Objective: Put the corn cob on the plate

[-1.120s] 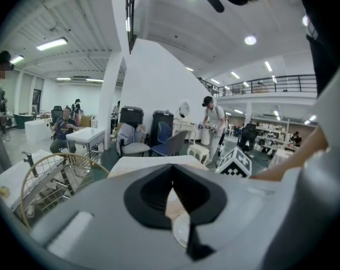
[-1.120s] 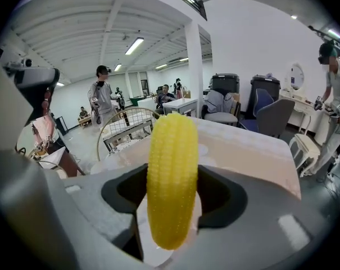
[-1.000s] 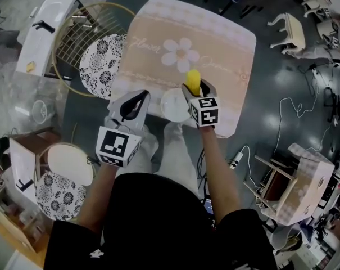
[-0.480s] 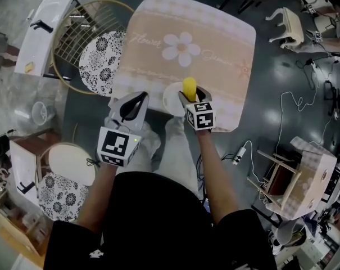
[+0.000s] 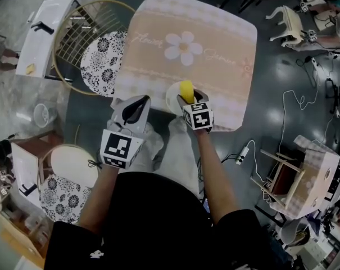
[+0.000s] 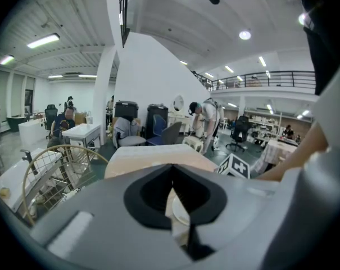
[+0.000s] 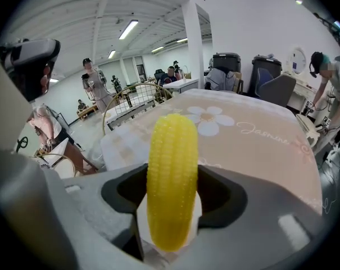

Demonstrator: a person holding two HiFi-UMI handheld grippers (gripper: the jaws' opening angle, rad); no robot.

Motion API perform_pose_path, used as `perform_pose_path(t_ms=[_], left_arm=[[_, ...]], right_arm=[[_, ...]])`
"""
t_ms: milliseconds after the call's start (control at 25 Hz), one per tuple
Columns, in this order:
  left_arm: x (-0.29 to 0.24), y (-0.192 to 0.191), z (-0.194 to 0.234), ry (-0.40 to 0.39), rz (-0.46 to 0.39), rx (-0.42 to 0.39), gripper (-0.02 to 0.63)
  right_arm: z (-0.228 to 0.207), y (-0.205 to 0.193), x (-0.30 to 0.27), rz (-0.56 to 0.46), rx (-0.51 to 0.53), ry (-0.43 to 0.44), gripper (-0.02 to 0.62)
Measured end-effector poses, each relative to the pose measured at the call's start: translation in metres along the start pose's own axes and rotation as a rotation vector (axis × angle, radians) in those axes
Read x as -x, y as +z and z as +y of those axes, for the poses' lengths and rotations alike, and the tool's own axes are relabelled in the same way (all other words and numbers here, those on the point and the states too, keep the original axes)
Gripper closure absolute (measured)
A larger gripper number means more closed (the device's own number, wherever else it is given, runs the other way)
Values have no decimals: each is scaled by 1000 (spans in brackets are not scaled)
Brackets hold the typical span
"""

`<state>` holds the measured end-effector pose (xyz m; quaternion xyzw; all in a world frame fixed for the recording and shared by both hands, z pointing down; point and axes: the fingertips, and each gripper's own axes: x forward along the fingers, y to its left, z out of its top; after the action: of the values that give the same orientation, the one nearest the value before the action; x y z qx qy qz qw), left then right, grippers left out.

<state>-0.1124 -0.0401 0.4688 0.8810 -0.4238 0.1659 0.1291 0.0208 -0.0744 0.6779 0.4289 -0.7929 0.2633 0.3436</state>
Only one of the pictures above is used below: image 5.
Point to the person's right forearm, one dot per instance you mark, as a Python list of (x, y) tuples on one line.
[(217, 184)]

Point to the person's left forearm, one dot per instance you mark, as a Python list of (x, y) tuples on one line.
[(98, 201)]

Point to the person's black shirt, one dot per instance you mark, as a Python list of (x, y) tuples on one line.
[(158, 224)]

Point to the brown wooden stand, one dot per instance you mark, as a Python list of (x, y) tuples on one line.
[(43, 139)]

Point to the white round plate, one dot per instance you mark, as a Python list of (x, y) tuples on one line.
[(172, 100)]

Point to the cream carved stool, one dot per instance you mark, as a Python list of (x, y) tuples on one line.
[(293, 24)]

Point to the black white floral cushion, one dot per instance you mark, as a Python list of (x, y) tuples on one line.
[(102, 63), (63, 201)]

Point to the black faucet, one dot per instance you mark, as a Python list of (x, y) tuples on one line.
[(27, 189), (41, 27)]

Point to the cloth-covered overturned table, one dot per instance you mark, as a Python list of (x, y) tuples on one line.
[(318, 173)]

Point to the white power strip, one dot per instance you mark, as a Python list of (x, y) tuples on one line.
[(242, 155), (315, 63)]

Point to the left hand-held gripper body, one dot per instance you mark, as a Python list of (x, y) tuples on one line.
[(119, 148)]

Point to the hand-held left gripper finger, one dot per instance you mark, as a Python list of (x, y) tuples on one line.
[(144, 119), (118, 110)]

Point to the beige flower tablecloth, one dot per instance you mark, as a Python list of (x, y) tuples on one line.
[(214, 32)]

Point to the light wooden chair frame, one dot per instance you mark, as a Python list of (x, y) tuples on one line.
[(294, 184)]

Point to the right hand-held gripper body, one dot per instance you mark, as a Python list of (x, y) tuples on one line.
[(199, 117)]

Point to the yellow sponge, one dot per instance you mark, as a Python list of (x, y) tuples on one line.
[(30, 69)]

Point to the yellow soft object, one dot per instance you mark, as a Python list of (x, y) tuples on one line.
[(186, 91)]

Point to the white round cushion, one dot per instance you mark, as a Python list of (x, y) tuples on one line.
[(74, 164)]

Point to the small black monitor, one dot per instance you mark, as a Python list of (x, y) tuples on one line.
[(206, 205)]

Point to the clear plastic bin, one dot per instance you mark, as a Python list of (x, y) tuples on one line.
[(44, 115)]

